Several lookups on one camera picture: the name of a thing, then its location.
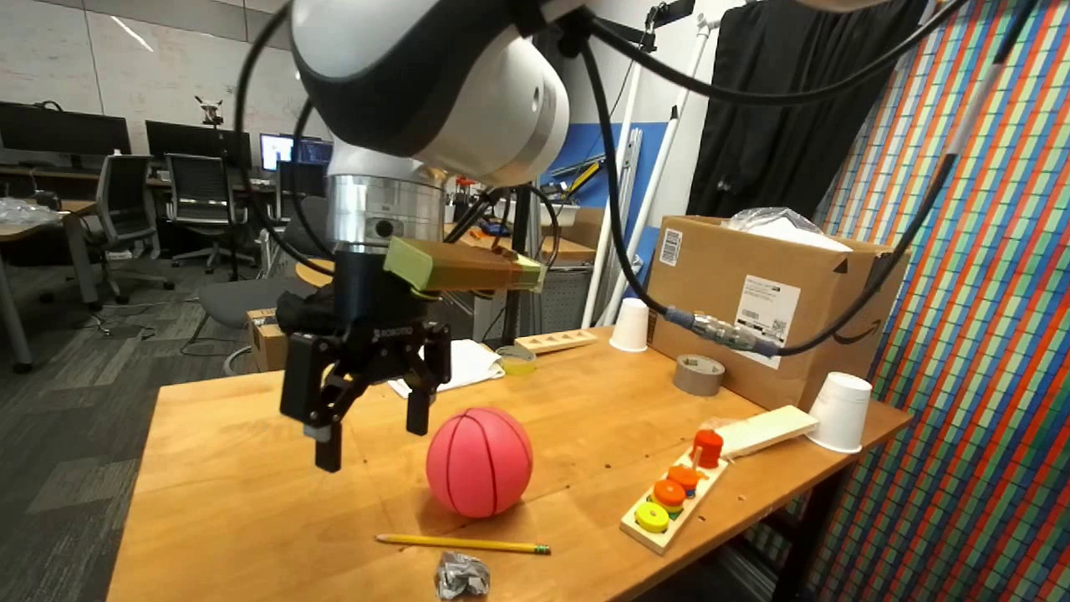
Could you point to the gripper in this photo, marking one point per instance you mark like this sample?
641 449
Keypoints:
368 309

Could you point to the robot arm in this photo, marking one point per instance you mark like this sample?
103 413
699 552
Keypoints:
435 75

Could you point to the pink basketball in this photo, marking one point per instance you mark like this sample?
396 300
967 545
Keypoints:
478 464

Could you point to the yellow-green tape roll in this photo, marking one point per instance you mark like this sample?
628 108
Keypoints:
516 362

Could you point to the gray tape roll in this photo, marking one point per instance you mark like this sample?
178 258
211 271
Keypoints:
698 378

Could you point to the white paper sheets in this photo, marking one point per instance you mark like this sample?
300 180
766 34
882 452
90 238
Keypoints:
468 364

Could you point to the small cardboard box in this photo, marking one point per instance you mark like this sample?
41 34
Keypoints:
266 339

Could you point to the gray chair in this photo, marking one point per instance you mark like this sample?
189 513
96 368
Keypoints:
242 297

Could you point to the wooden shape tray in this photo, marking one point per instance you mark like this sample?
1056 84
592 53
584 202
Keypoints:
556 341

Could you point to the yellow pencil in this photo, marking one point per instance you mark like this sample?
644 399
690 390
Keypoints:
460 543

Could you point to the crumpled foil ball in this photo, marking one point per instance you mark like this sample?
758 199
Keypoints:
461 577

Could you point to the round wooden table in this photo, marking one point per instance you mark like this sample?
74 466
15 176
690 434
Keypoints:
560 247

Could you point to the row of lit monitors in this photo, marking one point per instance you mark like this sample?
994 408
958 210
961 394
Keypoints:
280 152

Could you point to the black office chair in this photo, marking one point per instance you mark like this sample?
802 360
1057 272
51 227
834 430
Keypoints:
125 205
201 196

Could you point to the white paper cup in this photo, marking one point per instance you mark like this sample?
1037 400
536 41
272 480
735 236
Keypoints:
841 414
630 328

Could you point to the dark monitor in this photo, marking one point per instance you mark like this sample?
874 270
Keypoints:
192 140
63 132

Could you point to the blue board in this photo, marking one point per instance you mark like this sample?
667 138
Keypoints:
589 150

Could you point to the bundle of white poles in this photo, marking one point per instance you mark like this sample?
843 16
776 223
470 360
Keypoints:
639 184

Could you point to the wooden desk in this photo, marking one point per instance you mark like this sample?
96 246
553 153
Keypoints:
42 221

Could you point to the large cardboard box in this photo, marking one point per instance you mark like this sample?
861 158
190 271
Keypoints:
719 284

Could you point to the white rectangular block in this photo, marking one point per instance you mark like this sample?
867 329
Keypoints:
765 431

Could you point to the clear plastic bag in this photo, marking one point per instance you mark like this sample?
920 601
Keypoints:
773 224

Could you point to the black cloth curtain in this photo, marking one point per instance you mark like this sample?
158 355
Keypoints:
777 109

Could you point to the multicoloured patterned backdrop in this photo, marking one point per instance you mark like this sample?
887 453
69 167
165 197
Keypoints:
986 334

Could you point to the camera on mount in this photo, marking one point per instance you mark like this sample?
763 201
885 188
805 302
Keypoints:
669 15

